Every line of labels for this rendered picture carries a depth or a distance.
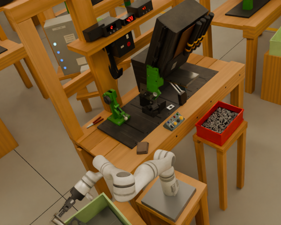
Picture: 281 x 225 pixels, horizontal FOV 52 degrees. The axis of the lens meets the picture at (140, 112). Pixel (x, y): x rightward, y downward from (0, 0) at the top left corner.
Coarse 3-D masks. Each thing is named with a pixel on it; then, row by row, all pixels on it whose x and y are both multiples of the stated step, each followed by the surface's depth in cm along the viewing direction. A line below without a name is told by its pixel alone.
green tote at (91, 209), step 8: (96, 200) 171; (104, 200) 176; (88, 208) 170; (96, 208) 174; (112, 208) 171; (72, 216) 165; (80, 216) 168; (88, 216) 172; (120, 216) 161; (128, 224) 154
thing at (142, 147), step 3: (138, 144) 202; (141, 144) 201; (144, 144) 201; (147, 144) 202; (138, 147) 200; (141, 147) 199; (144, 147) 199; (147, 147) 200; (138, 150) 197; (141, 150) 197; (144, 150) 196; (147, 150) 198; (138, 153) 198; (141, 153) 198; (144, 153) 197; (147, 153) 197
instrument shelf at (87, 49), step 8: (152, 0) 241; (160, 0) 237; (168, 0) 233; (160, 8) 226; (120, 16) 228; (144, 16) 218; (152, 16) 222; (128, 24) 212; (136, 24) 214; (120, 32) 205; (96, 40) 202; (104, 40) 199; (112, 40) 203; (72, 48) 202; (80, 48) 197; (88, 48) 194; (96, 48) 195; (88, 56) 193
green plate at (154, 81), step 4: (148, 68) 215; (152, 68) 212; (156, 68) 209; (148, 72) 217; (152, 72) 214; (156, 72) 211; (148, 76) 219; (152, 76) 215; (156, 76) 212; (148, 80) 220; (152, 80) 217; (156, 80) 214; (160, 80) 217; (148, 84) 222; (152, 84) 218; (156, 84) 215; (160, 84) 219; (148, 88) 223; (152, 88) 220; (156, 88) 217
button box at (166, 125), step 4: (176, 112) 216; (172, 116) 214; (176, 116) 214; (168, 120) 211; (176, 120) 213; (180, 120) 213; (164, 124) 211; (168, 124) 210; (172, 124) 210; (168, 128) 210; (172, 128) 209
